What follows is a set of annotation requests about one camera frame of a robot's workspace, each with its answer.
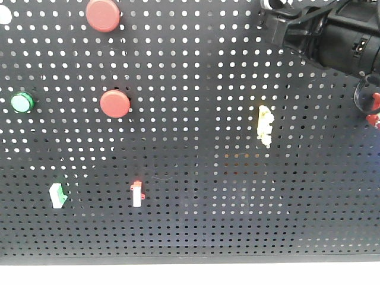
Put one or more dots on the white red rocker switch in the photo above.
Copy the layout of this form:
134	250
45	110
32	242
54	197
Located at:
137	194

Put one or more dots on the red toggle switch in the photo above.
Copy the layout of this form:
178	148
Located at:
373	118

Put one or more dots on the lower red push button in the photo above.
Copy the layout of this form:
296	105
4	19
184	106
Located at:
115	103

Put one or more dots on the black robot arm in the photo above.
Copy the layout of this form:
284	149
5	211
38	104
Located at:
342	35

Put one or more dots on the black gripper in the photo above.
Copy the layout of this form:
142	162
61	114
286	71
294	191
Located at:
297	29

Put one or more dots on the green push button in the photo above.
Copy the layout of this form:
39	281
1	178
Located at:
22	102

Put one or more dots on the yellow toggle switch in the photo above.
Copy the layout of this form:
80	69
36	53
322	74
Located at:
264	127

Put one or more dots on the black perforated pegboard panel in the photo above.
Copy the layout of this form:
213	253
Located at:
196	73

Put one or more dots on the white green rocker switch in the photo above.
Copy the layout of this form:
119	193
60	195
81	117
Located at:
57	196

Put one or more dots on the red push button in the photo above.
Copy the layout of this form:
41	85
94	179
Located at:
115	103
102	15

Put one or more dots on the grey upper knob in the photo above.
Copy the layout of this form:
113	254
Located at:
5	15

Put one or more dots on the white standing desk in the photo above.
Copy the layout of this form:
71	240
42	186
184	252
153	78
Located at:
297	273

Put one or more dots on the upper red push button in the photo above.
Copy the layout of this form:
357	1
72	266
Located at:
102	15

